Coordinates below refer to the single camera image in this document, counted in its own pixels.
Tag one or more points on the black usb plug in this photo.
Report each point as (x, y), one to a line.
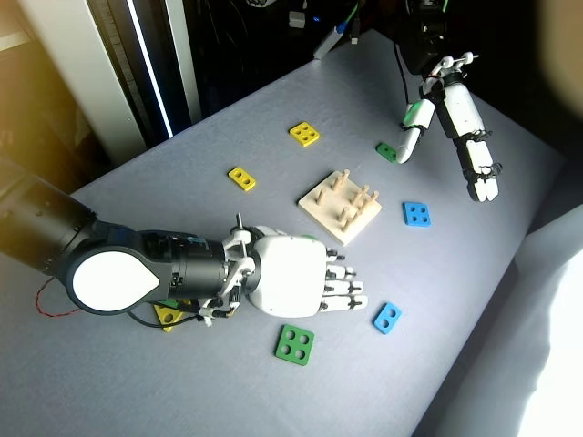
(355, 34)

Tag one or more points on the white-blue light strip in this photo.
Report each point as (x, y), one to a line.
(150, 73)

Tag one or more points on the yellow triangle block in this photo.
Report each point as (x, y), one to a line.
(167, 318)

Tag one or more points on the grey table cloth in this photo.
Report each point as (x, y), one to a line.
(228, 400)

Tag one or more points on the yellow square four-hole block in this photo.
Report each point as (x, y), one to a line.
(304, 134)

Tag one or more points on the blue square four-hole block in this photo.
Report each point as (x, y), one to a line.
(417, 214)

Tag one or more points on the yellow two-hole block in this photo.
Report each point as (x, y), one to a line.
(242, 179)

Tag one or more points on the elongated white usb adapter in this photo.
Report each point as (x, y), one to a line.
(328, 43)

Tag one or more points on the green square four-hole block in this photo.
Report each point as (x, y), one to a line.
(294, 345)

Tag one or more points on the wooden peg board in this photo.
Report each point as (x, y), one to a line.
(339, 209)

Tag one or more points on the blue two-hole block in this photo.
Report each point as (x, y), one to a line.
(387, 318)

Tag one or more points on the green two-hole block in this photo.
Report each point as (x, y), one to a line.
(386, 151)

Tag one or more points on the small white adapter box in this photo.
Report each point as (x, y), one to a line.
(297, 20)

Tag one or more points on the wide white panel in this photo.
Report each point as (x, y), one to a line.
(82, 68)

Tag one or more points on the narrow white panel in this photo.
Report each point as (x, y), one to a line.
(182, 54)

